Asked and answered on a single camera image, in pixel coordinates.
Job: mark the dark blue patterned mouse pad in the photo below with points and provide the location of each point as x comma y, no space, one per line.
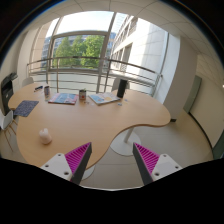
25,108

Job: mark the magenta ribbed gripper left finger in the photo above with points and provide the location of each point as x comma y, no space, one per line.
70,166

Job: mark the colourful magazine on right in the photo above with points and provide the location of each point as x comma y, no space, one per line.
103,98

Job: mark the white chair behind table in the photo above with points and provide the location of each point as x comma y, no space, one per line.
116,84

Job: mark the colourful magazine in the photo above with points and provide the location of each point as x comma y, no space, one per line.
64,98
103,98

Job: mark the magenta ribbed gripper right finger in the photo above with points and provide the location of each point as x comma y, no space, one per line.
153,166

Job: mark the black upright speaker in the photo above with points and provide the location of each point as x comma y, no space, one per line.
121,88

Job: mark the white chair at left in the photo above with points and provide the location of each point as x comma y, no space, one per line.
6,121

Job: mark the colourful magazine on left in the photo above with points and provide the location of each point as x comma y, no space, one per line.
64,98

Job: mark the white table pedestal leg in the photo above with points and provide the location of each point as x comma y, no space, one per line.
123,143

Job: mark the white chair far left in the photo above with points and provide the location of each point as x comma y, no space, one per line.
27,81

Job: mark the patterned cup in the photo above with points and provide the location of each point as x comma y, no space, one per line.
47,91

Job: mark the metal window railing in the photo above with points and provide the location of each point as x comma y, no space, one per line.
72,73

